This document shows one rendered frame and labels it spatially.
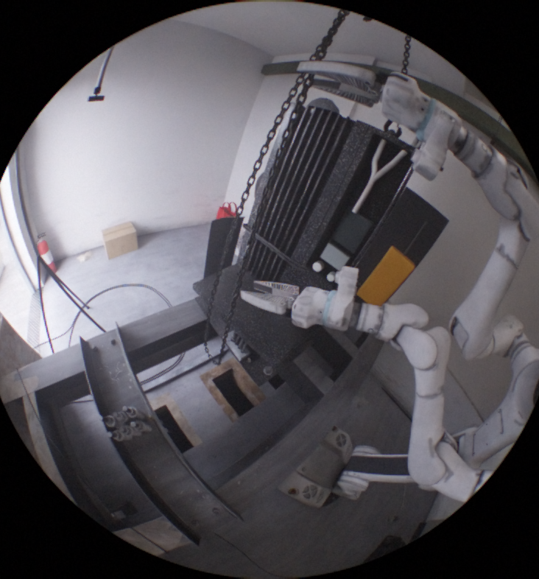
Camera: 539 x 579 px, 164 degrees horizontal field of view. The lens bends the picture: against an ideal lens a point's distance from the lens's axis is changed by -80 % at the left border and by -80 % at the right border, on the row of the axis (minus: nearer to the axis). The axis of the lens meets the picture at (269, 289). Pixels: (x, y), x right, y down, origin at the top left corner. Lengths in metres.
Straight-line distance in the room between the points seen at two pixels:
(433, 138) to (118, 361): 1.06
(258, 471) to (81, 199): 2.74
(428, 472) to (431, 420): 0.12
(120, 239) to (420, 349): 2.50
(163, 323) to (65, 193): 2.10
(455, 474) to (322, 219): 0.74
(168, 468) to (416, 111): 1.02
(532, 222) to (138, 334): 1.21
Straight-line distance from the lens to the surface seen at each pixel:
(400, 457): 0.98
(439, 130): 0.32
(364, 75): 0.31
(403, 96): 0.30
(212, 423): 1.43
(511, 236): 0.42
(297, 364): 0.94
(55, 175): 2.59
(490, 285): 0.42
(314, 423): 0.89
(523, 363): 0.67
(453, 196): 1.77
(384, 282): 0.49
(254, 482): 0.81
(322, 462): 1.35
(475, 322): 0.43
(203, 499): 0.80
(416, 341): 0.36
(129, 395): 0.82
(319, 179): 0.60
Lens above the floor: 1.43
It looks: 41 degrees down
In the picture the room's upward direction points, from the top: 25 degrees clockwise
